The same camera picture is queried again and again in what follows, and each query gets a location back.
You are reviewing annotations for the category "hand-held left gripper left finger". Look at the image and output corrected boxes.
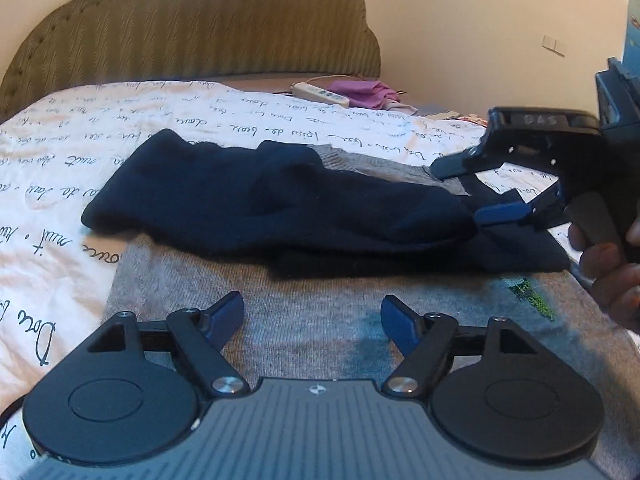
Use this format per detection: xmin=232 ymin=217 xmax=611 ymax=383
xmin=86 ymin=291 xmax=251 ymax=397

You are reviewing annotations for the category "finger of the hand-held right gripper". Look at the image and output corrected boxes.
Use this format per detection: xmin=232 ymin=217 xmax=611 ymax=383
xmin=430 ymin=132 xmax=512 ymax=181
xmin=472 ymin=185 xmax=570 ymax=231

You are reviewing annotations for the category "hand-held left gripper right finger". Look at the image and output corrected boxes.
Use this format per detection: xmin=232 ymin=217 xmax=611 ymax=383
xmin=381 ymin=294 xmax=540 ymax=397

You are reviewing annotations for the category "grey sweater with navy sleeves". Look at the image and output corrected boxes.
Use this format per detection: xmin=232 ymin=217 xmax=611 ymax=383
xmin=81 ymin=128 xmax=640 ymax=480

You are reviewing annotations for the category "person's right hand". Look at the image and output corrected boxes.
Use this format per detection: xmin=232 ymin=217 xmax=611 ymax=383
xmin=567 ymin=209 xmax=640 ymax=335

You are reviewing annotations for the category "patterned cloth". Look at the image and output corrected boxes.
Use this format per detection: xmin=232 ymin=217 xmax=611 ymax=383
xmin=446 ymin=109 xmax=490 ymax=127

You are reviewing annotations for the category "pink cloth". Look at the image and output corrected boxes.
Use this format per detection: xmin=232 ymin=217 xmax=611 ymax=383
xmin=327 ymin=78 xmax=399 ymax=111

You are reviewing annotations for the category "white power strip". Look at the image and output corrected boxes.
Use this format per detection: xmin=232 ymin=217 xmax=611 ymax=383
xmin=291 ymin=81 xmax=351 ymax=108

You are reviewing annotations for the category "white script-printed bedsheet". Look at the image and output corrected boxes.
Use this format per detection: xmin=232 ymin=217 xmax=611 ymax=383
xmin=0 ymin=79 xmax=640 ymax=480

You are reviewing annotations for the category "olive striped padded headboard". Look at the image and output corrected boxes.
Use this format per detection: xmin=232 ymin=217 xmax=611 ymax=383
xmin=0 ymin=0 xmax=384 ymax=123

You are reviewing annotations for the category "white wall switch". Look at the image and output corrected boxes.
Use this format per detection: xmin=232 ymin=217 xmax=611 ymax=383
xmin=542 ymin=34 xmax=569 ymax=57

